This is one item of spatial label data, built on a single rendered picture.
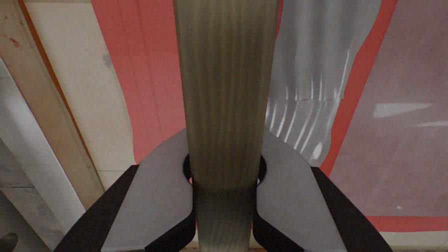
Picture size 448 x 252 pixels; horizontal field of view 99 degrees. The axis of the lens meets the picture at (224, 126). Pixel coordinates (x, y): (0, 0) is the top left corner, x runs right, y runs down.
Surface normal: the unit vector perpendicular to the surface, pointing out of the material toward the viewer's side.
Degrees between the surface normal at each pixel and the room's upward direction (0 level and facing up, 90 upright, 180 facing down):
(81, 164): 90
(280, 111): 9
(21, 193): 0
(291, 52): 39
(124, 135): 0
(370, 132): 0
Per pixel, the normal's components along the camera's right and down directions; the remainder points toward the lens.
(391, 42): 0.00, 0.50
